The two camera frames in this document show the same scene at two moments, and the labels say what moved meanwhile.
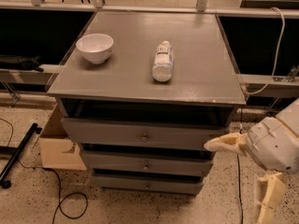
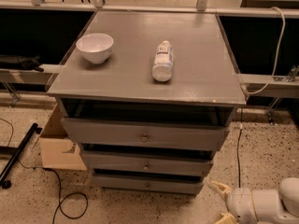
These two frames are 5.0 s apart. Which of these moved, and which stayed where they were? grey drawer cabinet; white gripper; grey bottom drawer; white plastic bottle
Moved: white gripper
Stayed: grey bottom drawer; white plastic bottle; grey drawer cabinet
